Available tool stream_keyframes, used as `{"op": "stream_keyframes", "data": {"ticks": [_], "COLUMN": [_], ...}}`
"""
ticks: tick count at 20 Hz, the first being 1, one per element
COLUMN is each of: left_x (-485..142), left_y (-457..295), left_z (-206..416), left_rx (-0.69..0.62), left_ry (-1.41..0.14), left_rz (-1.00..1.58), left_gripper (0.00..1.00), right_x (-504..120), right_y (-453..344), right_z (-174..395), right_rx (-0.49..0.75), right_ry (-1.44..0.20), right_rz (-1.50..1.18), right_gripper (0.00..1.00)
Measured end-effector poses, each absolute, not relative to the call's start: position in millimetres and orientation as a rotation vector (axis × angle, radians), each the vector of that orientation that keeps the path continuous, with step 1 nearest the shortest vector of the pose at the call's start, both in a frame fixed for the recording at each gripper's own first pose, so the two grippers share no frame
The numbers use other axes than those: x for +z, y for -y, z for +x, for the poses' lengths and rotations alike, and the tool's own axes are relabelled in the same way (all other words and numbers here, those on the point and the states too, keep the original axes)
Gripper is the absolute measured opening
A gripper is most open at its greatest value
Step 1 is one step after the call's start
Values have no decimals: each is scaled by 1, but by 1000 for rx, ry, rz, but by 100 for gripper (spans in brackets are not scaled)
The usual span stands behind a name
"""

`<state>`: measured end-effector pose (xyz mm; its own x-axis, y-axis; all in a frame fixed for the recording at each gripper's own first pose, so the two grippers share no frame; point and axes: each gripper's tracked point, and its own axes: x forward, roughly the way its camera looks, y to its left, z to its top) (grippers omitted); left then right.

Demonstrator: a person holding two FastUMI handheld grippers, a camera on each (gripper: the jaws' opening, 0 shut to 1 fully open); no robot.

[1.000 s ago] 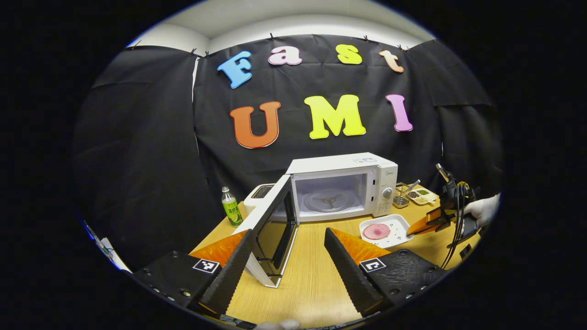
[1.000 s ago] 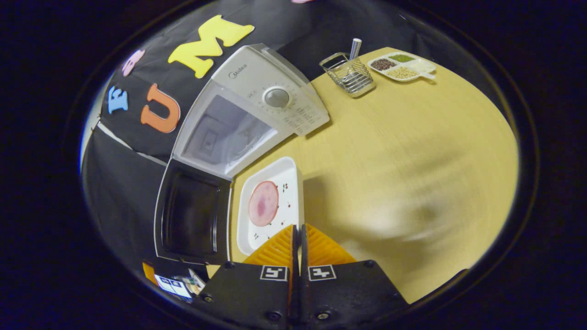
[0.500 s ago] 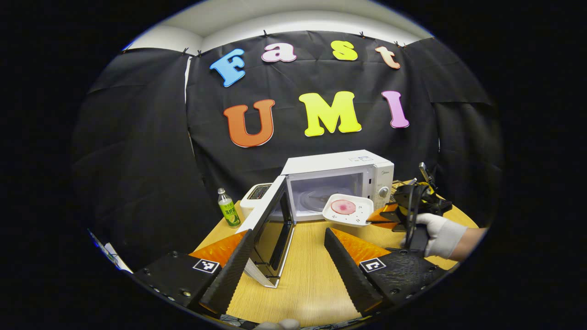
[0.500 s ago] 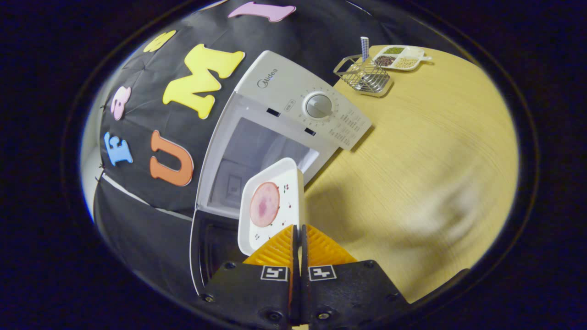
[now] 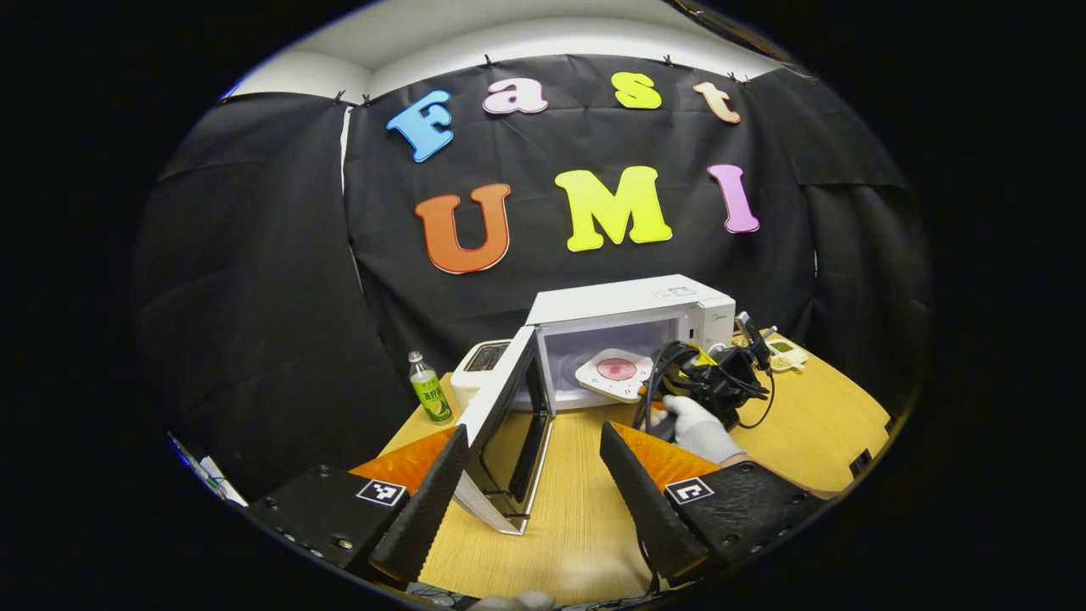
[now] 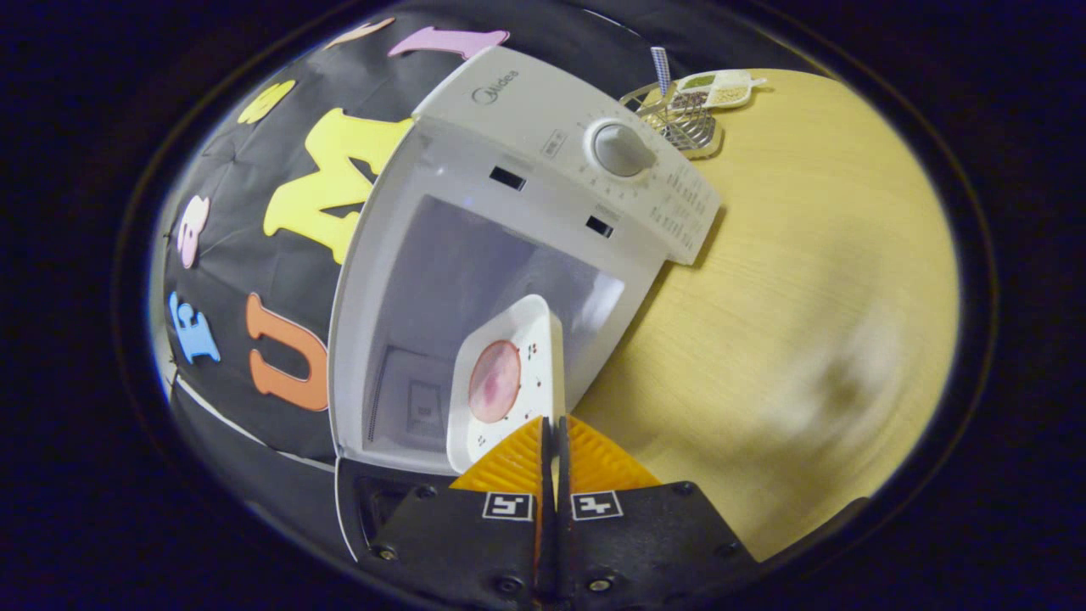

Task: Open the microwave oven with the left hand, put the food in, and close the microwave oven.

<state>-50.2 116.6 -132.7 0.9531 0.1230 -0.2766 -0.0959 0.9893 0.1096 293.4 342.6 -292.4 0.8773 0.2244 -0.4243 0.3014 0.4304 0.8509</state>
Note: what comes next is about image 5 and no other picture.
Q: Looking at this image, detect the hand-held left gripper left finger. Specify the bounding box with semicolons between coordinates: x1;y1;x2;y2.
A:
246;424;470;586

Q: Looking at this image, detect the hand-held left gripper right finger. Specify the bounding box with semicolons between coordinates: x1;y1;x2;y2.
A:
598;422;828;586

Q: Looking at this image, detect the white microwave oven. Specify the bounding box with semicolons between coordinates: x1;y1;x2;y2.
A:
454;273;737;535

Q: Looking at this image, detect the white square plate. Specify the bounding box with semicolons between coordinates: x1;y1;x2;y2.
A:
575;347;654;401

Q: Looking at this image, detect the white divided snack tray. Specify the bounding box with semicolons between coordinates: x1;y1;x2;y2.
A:
764;338;809;373

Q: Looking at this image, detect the green drink bottle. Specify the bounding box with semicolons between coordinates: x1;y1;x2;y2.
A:
408;350;453;425

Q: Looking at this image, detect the white toaster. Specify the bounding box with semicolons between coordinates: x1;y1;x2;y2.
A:
450;339;514;412

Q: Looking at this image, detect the black backdrop cloth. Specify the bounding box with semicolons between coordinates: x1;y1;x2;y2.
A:
132;55;934;502

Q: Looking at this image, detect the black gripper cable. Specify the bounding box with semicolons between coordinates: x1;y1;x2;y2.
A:
730;372;775;430

